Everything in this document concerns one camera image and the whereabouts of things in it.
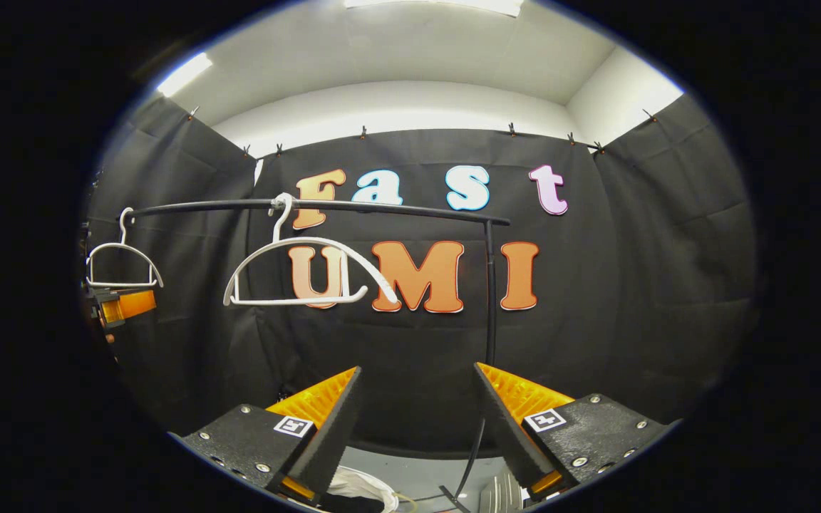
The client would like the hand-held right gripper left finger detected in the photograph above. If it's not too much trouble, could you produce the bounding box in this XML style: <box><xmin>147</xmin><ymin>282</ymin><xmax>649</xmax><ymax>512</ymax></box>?
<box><xmin>178</xmin><ymin>366</ymin><xmax>363</xmax><ymax>504</ymax></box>

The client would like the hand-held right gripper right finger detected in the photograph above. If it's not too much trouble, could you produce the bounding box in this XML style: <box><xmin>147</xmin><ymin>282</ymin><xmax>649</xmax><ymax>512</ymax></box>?
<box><xmin>473</xmin><ymin>361</ymin><xmax>672</xmax><ymax>504</ymax></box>

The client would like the white laundry hamper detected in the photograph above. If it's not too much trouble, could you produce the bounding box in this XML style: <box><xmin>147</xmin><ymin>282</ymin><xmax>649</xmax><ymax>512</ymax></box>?
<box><xmin>324</xmin><ymin>465</ymin><xmax>399</xmax><ymax>513</ymax></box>

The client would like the black knit garment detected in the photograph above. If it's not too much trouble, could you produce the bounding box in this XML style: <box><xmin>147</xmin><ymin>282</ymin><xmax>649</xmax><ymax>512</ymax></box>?
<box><xmin>319</xmin><ymin>493</ymin><xmax>387</xmax><ymax>513</ymax></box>

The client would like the white plastic hanger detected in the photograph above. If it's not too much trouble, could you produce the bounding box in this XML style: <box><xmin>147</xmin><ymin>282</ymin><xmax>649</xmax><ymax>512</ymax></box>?
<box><xmin>222</xmin><ymin>192</ymin><xmax>399</xmax><ymax>309</ymax></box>
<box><xmin>86</xmin><ymin>207</ymin><xmax>165</xmax><ymax>290</ymax></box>

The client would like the black clothes rack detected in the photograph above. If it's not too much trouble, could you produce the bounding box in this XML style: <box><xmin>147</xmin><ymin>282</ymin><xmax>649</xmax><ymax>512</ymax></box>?
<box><xmin>124</xmin><ymin>198</ymin><xmax>512</xmax><ymax>513</ymax></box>

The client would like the black backdrop cloth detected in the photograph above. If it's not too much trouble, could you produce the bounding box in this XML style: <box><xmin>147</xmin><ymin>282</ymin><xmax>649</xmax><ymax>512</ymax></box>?
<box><xmin>85</xmin><ymin>93</ymin><xmax>758</xmax><ymax>458</ymax></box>

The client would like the long ceiling light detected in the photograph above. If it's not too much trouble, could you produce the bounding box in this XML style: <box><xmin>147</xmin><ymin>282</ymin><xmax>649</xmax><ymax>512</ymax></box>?
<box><xmin>156</xmin><ymin>51</ymin><xmax>214</xmax><ymax>98</ymax></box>
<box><xmin>343</xmin><ymin>0</ymin><xmax>525</xmax><ymax>19</ymax></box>

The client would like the row of black cloth clips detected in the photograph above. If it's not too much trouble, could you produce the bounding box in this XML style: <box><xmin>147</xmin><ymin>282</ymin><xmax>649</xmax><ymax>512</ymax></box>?
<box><xmin>187</xmin><ymin>107</ymin><xmax>658</xmax><ymax>157</ymax></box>

